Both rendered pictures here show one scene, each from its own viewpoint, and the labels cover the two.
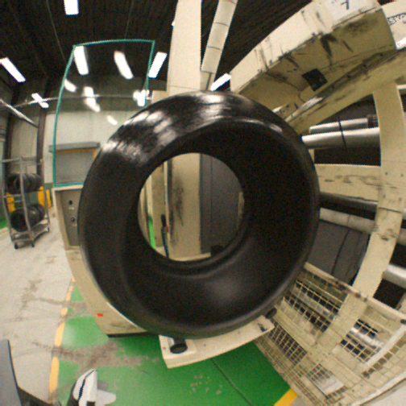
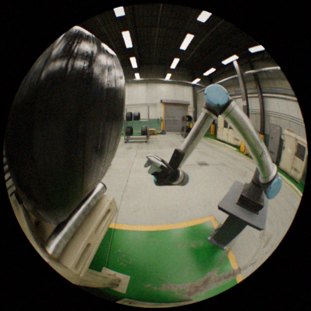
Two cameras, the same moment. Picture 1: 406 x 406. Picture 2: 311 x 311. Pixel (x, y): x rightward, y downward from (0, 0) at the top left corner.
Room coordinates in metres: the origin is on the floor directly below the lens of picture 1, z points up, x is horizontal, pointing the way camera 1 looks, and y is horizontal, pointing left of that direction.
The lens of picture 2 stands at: (0.34, 0.36, 1.11)
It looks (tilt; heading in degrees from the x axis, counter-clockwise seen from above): 19 degrees down; 207
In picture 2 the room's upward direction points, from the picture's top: straight up
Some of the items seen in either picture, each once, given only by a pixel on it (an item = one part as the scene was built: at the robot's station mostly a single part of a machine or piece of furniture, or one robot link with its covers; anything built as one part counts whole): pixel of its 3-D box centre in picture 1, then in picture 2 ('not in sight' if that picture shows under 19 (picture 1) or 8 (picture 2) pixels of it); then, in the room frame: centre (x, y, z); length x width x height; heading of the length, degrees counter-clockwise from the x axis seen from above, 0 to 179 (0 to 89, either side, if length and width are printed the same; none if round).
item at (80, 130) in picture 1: (99, 99); not in sight; (0.68, 0.57, 1.75); 0.55 x 0.02 x 0.95; 110
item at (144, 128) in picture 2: not in sight; (136, 124); (-4.15, -3.06, 0.96); 1.33 x 0.64 x 1.92; 118
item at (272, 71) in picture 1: (302, 60); not in sight; (0.37, -0.34, 1.71); 0.61 x 0.25 x 0.15; 20
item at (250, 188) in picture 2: not in sight; (256, 187); (-0.34, 0.89, 0.73); 0.19 x 0.19 x 0.10
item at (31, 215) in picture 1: (26, 200); not in sight; (1.98, 4.23, 0.96); 1.36 x 0.71 x 1.92; 31
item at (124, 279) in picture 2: not in sight; (112, 280); (0.63, 0.09, 0.02); 0.27 x 0.27 x 0.04; 20
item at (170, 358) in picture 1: (168, 313); (84, 230); (0.34, 0.12, 0.84); 0.36 x 0.09 x 0.06; 20
